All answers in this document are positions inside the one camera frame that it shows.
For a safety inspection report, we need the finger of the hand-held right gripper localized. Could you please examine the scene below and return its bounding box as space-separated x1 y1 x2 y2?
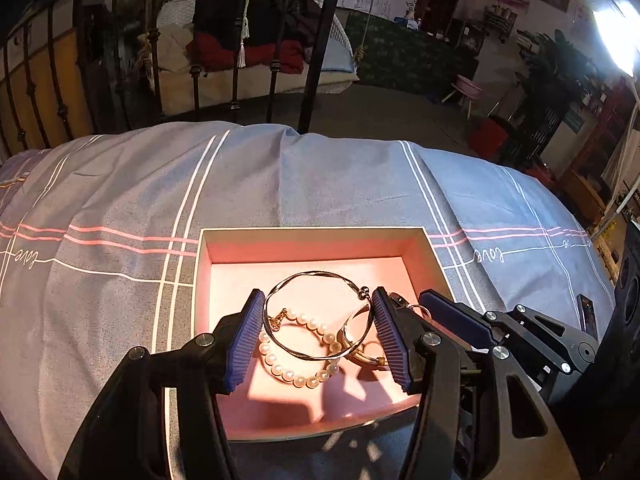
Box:
418 289 599 377
576 293 599 337

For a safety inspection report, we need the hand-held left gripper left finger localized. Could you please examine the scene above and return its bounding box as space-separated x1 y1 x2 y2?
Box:
59 288 267 480

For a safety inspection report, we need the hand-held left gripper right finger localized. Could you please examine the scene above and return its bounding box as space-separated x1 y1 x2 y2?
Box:
369 287 582 480

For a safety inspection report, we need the silver twisted bangle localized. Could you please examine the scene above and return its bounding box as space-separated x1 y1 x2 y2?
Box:
263 270 374 360

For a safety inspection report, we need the gold bangle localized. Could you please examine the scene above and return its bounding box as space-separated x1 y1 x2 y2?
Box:
335 309 389 369

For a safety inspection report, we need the small silver ring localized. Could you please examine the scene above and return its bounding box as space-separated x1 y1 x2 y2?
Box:
390 292 437 322

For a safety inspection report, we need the white pearl bracelet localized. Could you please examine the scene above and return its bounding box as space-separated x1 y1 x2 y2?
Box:
257 309 342 390

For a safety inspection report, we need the pink jewelry box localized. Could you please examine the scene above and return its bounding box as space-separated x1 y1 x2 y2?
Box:
192 227 457 444

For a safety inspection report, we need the grey striped bed cover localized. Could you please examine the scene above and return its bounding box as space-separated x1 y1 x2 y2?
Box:
0 121 617 480

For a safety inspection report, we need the wooden shelf unit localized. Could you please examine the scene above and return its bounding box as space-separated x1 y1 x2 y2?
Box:
555 77 638 223

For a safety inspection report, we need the red storage box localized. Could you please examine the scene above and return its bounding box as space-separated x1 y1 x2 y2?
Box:
468 116 512 159

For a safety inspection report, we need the pink round stool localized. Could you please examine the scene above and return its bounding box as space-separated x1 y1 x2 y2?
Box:
442 74 485 120

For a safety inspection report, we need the dark potted plant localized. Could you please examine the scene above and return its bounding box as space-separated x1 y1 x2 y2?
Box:
500 30 596 166

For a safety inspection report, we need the green patterned rug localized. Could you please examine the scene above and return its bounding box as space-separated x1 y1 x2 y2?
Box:
345 9 480 95

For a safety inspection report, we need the red cloth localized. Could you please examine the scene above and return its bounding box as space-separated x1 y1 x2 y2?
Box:
186 31 306 74

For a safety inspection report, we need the white wicker sofa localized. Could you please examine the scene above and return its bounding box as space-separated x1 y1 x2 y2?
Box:
156 0 360 111

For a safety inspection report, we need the black clothing pile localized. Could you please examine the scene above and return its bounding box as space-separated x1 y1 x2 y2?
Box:
192 0 335 51

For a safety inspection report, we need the black metal bed frame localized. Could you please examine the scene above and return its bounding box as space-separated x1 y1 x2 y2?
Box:
0 0 351 163

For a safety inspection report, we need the cream tasselled rope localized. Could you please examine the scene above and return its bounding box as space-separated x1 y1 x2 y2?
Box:
237 0 251 69

